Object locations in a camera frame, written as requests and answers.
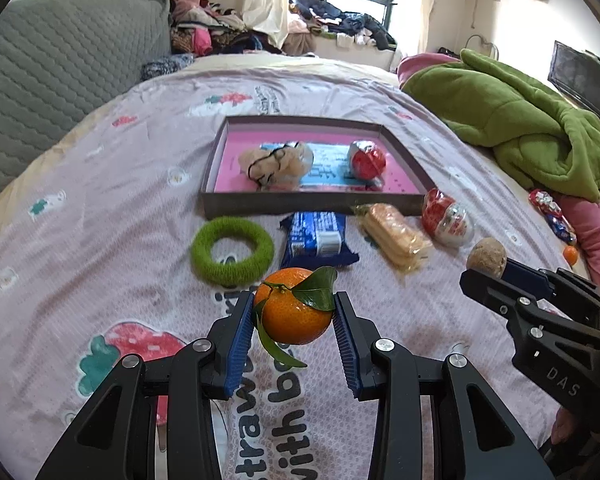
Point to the small orange fruit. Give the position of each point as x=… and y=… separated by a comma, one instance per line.
x=571, y=255

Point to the brown walnut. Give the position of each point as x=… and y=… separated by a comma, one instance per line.
x=485, y=257

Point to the black television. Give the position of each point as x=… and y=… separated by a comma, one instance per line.
x=580, y=80

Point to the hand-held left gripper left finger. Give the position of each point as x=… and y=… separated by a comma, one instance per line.
x=240, y=345

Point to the blue snack packet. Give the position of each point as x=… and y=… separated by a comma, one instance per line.
x=315, y=240

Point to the clear cracker packet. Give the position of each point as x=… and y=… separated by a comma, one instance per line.
x=392, y=232

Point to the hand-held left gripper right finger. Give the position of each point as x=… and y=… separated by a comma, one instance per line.
x=347, y=355

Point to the green blanket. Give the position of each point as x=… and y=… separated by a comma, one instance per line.
x=520, y=110

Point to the dark clothes on windowsill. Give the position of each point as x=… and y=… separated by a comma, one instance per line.
x=345, y=20

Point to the pile of clothes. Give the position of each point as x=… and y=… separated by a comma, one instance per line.
x=205, y=30

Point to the red and blue candy packet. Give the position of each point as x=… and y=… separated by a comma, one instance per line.
x=550, y=210

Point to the dark patterned cloth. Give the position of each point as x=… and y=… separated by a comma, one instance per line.
x=165, y=66

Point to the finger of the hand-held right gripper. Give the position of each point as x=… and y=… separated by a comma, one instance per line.
x=525, y=275
x=485, y=290

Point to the strawberry printed bedsheet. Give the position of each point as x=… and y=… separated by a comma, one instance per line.
x=105, y=210

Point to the red egg toy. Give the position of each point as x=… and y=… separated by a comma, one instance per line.
x=445, y=217
x=365, y=160

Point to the grey quilted headboard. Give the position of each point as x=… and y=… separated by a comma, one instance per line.
x=55, y=70

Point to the tangerine with green leaves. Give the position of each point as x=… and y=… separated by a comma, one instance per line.
x=292, y=315

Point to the grey tray with pink inside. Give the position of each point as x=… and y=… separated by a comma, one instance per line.
x=215, y=205

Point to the white curtain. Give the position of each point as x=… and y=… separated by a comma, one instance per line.
x=265, y=0
x=412, y=10

